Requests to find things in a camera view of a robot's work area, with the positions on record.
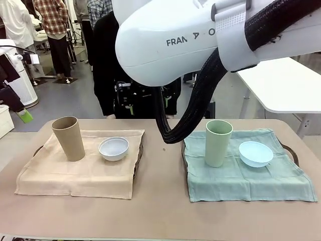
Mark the beige cloth mat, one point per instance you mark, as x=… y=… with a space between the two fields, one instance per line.
x=75 y=178

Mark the bystander in blue plaid shirt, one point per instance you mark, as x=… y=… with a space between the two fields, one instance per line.
x=99 y=8

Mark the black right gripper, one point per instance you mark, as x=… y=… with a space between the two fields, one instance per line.
x=140 y=96

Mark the light blue bowl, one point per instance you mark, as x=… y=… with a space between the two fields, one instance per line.
x=255 y=155

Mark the person's right hand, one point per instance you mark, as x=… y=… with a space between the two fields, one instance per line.
x=111 y=116

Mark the white paper tag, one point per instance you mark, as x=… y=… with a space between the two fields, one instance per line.
x=35 y=59

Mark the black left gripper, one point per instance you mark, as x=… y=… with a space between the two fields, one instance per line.
x=10 y=98

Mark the bystander in red plaid shirt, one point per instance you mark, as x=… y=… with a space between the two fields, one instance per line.
x=54 y=17

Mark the light green tall cup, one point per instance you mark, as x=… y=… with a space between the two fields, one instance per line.
x=217 y=148

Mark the white storage box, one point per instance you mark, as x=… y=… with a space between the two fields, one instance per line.
x=5 y=120

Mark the person's left hand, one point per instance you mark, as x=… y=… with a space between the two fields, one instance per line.
x=171 y=117

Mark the bystander in white coat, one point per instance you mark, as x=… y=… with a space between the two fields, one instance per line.
x=15 y=20

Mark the white background table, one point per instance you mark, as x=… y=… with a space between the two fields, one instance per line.
x=281 y=85

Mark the white bowl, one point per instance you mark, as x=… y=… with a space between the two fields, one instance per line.
x=114 y=150

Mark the beige tall cup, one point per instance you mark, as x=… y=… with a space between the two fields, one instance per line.
x=70 y=140

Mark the white air purifier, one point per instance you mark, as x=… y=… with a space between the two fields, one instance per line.
x=27 y=88

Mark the person in black coat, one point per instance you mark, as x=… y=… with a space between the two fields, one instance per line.
x=105 y=50

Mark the light blue cloth mat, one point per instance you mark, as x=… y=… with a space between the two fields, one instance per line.
x=250 y=185

